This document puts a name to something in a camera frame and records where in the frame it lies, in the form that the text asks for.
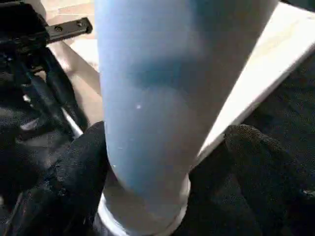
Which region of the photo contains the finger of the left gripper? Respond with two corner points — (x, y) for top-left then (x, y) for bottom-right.
(42, 49), (89, 132)
(20, 74), (84, 138)

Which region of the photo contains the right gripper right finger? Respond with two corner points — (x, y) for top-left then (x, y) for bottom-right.
(217, 124), (315, 236)

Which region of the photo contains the black mat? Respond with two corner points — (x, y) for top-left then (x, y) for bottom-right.
(0, 59), (315, 236)

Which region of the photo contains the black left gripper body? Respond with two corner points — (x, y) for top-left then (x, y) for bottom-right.
(0, 1), (94, 94)

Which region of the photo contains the white plastic table leg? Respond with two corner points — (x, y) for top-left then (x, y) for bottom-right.
(94, 0), (280, 236)

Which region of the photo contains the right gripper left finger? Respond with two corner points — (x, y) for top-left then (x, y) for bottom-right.
(0, 121), (110, 236)

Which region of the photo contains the white plastic table top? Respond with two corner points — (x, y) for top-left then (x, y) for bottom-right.
(39, 0), (315, 165)

